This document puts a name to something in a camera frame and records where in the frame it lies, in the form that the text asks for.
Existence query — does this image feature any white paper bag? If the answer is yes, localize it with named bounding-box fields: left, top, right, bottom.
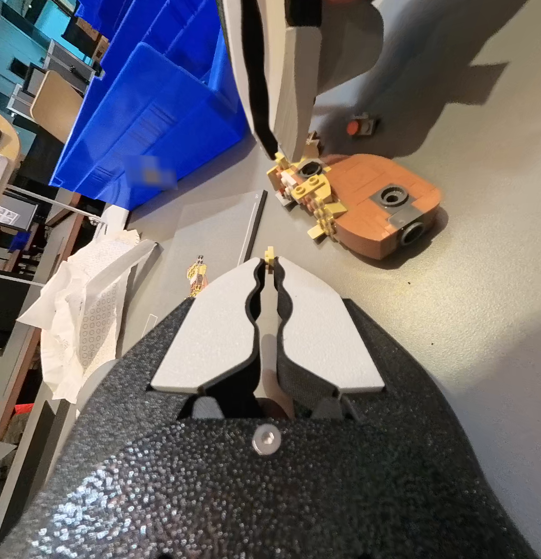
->
left=17, top=262, right=88, bottom=402
left=56, top=236, right=160, bottom=376

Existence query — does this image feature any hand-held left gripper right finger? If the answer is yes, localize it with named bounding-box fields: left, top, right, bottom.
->
left=274, top=256, right=386, bottom=396

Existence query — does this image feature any small grey orange brick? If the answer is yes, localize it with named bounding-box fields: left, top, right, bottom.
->
left=346, top=114, right=379, bottom=139

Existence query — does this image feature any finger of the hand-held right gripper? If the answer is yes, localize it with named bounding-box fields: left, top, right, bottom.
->
left=220, top=0, right=279, bottom=160
left=275, top=24, right=323, bottom=162

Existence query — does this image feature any stack of blue bins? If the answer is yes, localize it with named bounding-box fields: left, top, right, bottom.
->
left=74, top=0, right=123, bottom=40

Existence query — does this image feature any grey instruction booklet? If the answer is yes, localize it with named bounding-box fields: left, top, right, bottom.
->
left=142, top=189, right=269, bottom=337

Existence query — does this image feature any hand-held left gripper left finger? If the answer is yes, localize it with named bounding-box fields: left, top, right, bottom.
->
left=149, top=257, right=265, bottom=394

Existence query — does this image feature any blue plastic bin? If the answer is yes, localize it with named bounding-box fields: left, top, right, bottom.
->
left=49, top=41, right=249, bottom=206
left=100, top=0, right=229, bottom=94

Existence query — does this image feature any brown tan brick model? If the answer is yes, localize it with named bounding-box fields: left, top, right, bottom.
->
left=267, top=151, right=441, bottom=261

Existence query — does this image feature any tan wooden chair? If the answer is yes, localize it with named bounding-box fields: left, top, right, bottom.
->
left=30, top=70, right=84, bottom=145

